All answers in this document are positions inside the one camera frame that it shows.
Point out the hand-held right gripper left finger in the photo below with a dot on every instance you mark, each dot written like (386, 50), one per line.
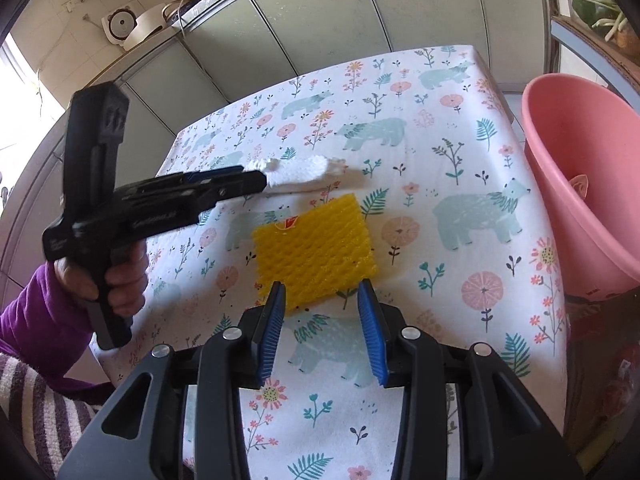
(267, 330)

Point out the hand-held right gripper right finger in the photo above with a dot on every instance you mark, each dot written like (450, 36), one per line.
(372, 330)

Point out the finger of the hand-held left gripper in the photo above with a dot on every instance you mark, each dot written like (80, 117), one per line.
(240, 187)
(205, 177)

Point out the white tissue paper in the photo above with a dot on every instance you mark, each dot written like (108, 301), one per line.
(300, 175)

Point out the yellow foam net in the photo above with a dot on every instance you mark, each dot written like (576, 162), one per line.
(315, 255)

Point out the pink plastic bucket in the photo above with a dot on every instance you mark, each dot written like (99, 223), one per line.
(560, 160)

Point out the person's left forearm purple sleeve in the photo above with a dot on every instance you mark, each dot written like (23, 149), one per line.
(40, 325)

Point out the person's left hand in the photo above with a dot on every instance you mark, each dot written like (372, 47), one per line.
(122, 285)

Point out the window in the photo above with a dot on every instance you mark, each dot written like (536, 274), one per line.
(20, 120)

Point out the white rice cooker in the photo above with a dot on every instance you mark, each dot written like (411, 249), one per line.
(130, 25)

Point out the floral bear printed tablecloth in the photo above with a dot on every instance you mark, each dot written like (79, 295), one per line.
(425, 170)

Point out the dark round appliance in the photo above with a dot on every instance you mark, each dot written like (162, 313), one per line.
(192, 5)

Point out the grey kitchen cabinet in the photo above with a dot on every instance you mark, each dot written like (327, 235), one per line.
(325, 10)

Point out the striped knit clothing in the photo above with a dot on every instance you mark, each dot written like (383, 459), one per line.
(35, 420)

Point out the red plastic bag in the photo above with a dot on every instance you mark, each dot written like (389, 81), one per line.
(622, 385)

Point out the grey shelf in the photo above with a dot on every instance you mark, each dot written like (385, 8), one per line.
(595, 55)

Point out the metal pole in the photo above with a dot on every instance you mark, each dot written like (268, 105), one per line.
(551, 10)

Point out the green onions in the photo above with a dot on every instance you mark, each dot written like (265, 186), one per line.
(600, 15)

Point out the white wall socket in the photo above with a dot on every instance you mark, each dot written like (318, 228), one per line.
(68, 6)

